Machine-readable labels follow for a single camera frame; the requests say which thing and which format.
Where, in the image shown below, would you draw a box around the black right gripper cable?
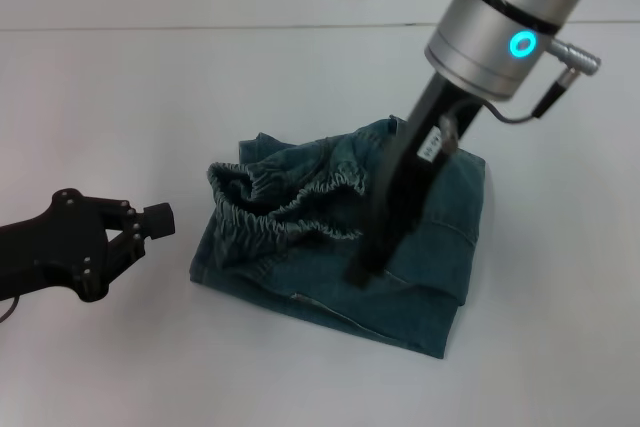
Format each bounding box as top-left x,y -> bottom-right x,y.
438,38 -> 603,154

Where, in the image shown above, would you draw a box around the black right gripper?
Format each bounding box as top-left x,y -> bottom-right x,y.
344,71 -> 485,292

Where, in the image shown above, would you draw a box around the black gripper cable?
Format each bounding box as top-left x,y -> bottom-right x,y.
438,38 -> 603,154
0,295 -> 22,324

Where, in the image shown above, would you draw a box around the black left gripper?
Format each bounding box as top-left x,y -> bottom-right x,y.
0,187 -> 177,303

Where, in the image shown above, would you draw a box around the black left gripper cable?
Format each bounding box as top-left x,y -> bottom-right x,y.
0,295 -> 22,324

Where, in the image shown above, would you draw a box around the blue denim shorts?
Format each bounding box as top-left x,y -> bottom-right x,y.
189,116 -> 489,361

